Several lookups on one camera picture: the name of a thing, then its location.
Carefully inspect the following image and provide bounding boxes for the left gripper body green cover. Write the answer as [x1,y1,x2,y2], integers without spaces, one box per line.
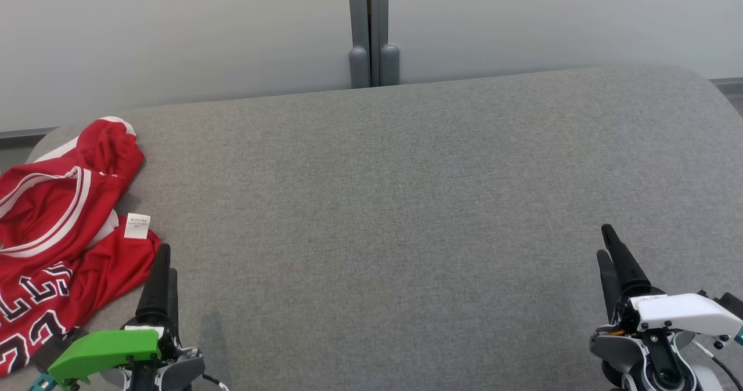
[48,316,205,391]

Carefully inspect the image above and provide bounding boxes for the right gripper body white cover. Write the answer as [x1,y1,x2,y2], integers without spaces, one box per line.
[589,289,743,375]

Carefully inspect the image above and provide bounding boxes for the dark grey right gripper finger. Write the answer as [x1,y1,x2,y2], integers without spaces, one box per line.
[596,249,623,324]
[600,223,652,296]

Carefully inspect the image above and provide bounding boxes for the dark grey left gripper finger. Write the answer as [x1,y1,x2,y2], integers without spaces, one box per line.
[169,267,180,337]
[135,243,172,327]

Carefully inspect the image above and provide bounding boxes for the red basketball jersey white sleeves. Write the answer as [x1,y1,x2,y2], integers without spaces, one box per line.
[0,117,162,377]

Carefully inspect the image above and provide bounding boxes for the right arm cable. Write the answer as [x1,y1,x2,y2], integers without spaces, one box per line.
[692,339,743,390]

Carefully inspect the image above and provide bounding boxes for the grey metal partition post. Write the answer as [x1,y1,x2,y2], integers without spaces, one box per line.
[347,0,371,89]
[370,0,401,86]

